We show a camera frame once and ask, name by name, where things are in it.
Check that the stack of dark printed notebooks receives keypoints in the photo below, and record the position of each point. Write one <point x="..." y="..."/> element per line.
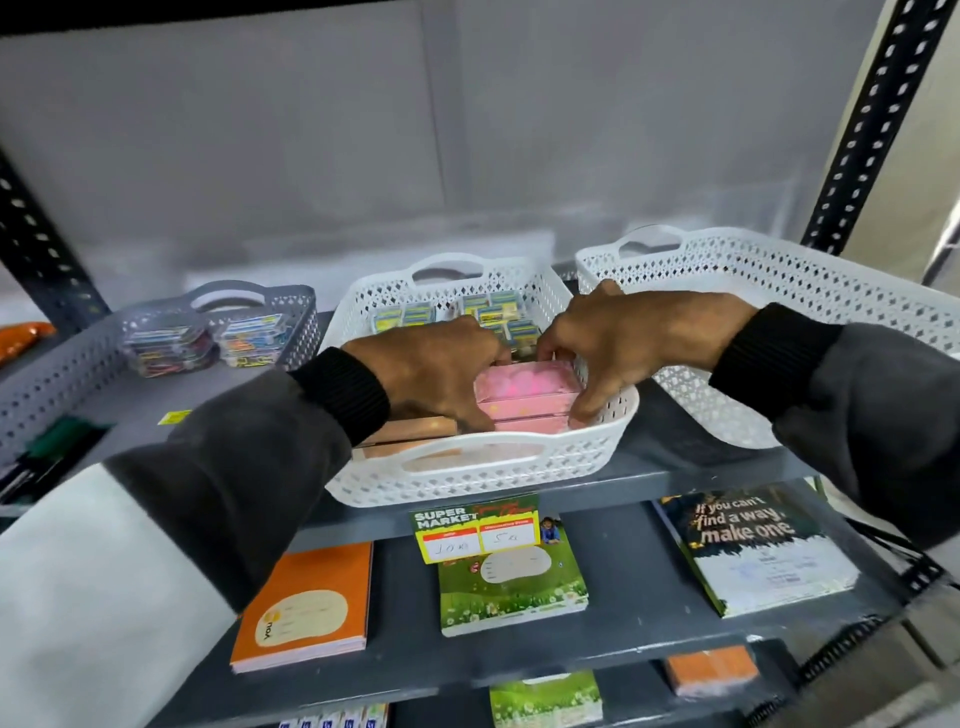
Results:
<point x="757" y="551"/>

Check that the person's left thumb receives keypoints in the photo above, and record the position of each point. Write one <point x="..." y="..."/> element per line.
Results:
<point x="469" y="411"/>

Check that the person's right forearm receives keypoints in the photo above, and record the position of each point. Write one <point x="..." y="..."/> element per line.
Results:
<point x="855" y="405"/>

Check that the small yellow sticker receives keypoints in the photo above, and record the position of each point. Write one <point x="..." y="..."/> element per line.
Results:
<point x="175" y="418"/>

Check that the group of small blue-yellow boxes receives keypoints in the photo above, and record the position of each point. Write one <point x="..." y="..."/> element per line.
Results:
<point x="495" y="311"/>

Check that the orange packet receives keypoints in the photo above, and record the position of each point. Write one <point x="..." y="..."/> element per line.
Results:
<point x="22" y="339"/>

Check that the green floral notebook stack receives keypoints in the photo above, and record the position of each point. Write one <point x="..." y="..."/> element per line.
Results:
<point x="546" y="703"/>

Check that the green and black markers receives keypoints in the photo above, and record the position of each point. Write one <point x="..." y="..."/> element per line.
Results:
<point x="45" y="454"/>

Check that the yellow price tag card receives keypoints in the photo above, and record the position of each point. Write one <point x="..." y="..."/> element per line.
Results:
<point x="476" y="529"/>

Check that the grey metal shelf rack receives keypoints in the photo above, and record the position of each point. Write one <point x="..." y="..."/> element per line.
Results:
<point x="637" y="592"/>

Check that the grey perforated basket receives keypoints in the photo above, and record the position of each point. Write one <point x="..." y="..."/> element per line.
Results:
<point x="52" y="375"/>

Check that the clear box of colourful clips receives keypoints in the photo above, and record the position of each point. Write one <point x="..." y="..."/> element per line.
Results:
<point x="253" y="341"/>
<point x="169" y="351"/>

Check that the pink box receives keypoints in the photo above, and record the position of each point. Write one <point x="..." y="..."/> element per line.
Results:
<point x="529" y="386"/>
<point x="536" y="425"/>

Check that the person's left forearm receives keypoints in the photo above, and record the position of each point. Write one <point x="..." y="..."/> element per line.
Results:
<point x="202" y="517"/>

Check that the small orange notebook stack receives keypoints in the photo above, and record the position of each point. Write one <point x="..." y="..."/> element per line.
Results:
<point x="711" y="670"/>

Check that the person's left hand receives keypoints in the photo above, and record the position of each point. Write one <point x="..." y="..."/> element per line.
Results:
<point x="420" y="371"/>

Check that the black perforated rack upright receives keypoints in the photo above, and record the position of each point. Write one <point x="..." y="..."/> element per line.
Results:
<point x="874" y="120"/>
<point x="37" y="247"/>

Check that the person's right hand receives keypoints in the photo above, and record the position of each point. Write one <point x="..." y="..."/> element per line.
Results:
<point x="645" y="334"/>

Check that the tan cardboard box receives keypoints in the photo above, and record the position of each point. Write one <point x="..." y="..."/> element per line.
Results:
<point x="405" y="435"/>

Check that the white perforated basket with boxes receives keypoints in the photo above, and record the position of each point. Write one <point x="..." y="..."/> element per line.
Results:
<point x="480" y="469"/>

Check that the large white perforated basket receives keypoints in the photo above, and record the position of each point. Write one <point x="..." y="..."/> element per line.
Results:
<point x="757" y="274"/>

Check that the row of packaged pens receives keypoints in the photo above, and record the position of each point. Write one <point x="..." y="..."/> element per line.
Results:
<point x="337" y="718"/>

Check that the stack of green notebooks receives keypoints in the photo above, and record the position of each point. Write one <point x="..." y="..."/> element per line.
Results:
<point x="517" y="596"/>

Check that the person's right thumb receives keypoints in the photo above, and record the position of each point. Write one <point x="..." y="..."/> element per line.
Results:
<point x="596" y="405"/>

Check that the stack of orange notebooks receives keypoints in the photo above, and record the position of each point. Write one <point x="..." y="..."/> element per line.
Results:
<point x="307" y="607"/>

